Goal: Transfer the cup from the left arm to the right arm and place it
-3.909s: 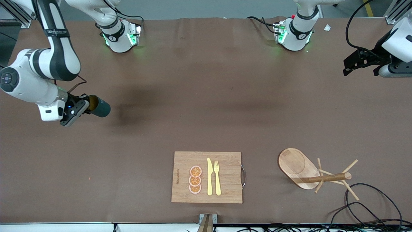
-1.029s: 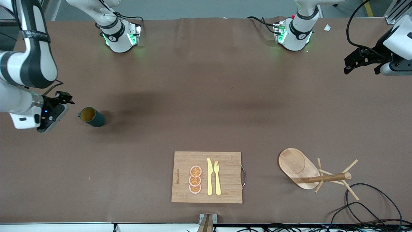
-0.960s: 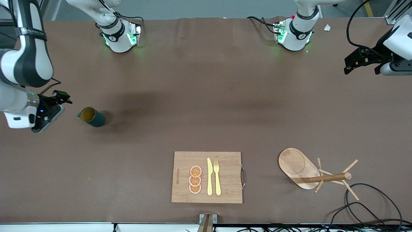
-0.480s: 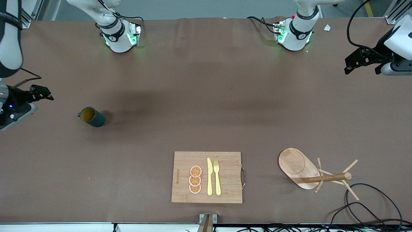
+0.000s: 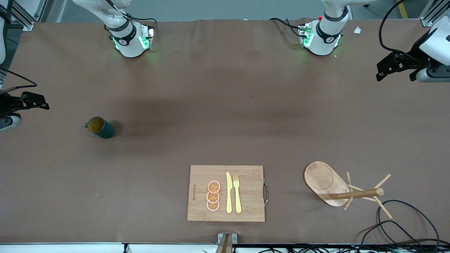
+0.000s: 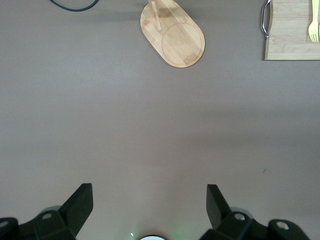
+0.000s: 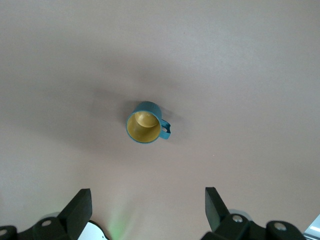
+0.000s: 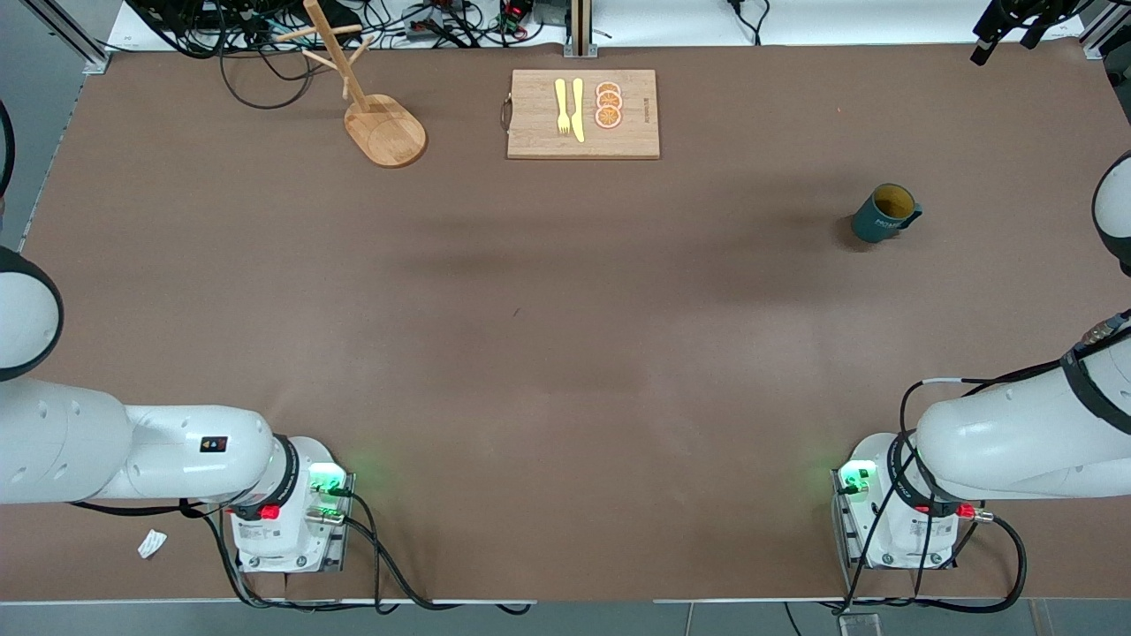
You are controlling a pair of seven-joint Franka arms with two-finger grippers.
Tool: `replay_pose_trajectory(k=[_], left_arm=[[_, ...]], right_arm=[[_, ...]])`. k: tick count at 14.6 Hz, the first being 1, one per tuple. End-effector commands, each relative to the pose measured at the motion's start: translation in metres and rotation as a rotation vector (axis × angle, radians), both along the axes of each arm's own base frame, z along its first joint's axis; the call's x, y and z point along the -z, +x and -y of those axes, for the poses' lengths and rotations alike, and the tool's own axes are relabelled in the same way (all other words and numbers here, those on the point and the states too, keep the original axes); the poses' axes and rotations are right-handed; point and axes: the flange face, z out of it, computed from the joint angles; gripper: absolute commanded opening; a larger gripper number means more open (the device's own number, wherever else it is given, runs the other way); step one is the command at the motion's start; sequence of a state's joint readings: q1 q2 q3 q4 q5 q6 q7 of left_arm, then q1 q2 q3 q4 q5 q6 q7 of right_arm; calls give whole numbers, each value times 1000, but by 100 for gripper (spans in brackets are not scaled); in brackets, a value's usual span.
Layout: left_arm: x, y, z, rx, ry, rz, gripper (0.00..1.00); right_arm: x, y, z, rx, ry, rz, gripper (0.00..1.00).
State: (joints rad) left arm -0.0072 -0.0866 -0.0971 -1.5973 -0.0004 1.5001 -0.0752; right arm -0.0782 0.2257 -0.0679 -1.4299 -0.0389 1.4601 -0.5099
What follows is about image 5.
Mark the dark green ribbed cup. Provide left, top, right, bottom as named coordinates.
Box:
left=84, top=117, right=115, bottom=139

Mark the wooden mug tree rack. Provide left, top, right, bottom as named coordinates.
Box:
left=304, top=161, right=393, bottom=219

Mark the brown table cover sheet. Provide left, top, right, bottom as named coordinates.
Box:
left=0, top=18, right=450, bottom=245

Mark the wooden cutting board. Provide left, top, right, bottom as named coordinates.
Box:
left=187, top=165, right=269, bottom=222

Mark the yellow plastic fork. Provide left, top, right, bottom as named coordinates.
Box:
left=233, top=175, right=242, bottom=214

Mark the yellow plastic knife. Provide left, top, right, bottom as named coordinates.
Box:
left=226, top=172, right=233, bottom=214

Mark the aluminium frame profile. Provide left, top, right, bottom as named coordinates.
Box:
left=420, top=0, right=444, bottom=27
left=7, top=0, right=57, bottom=31

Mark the black left arm base cable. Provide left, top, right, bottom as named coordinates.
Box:
left=269, top=18, right=303, bottom=37

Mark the black arm base cable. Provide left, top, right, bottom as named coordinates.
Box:
left=105, top=0, right=158, bottom=35
left=269, top=18, right=303, bottom=37

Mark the black floor cable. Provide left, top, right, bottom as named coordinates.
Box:
left=376, top=200, right=441, bottom=253
left=358, top=220, right=428, bottom=253

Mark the black right arm base cable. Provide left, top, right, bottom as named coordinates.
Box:
left=105, top=0, right=158, bottom=35

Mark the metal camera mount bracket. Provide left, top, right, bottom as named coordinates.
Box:
left=215, top=233, right=238, bottom=253

